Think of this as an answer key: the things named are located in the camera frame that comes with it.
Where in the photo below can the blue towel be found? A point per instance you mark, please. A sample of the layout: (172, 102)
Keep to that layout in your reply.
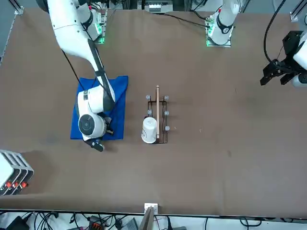
(118, 107)

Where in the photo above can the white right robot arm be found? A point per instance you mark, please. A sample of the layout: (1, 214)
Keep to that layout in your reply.
(69, 31)

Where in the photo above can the white paper cup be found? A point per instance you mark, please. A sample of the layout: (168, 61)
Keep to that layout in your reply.
(149, 130)

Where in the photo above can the aluminium frame profile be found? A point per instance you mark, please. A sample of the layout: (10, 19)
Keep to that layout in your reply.
(19, 8)
(296, 13)

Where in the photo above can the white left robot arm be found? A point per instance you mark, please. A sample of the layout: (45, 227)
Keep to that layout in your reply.
(224, 21)

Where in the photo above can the black power adapter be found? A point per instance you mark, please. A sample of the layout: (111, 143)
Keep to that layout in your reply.
(18, 224)

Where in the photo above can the white slotted switch box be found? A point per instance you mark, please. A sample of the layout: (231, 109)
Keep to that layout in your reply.
(9, 172)

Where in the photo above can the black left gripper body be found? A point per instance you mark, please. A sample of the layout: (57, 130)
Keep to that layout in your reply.
(292, 43)

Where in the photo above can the orange and black device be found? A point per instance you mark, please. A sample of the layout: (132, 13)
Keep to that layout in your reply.
(96, 225)

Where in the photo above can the aluminium camera post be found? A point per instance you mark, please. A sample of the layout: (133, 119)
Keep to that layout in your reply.
(147, 220)

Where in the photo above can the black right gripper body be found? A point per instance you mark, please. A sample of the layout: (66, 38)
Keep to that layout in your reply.
(97, 145)

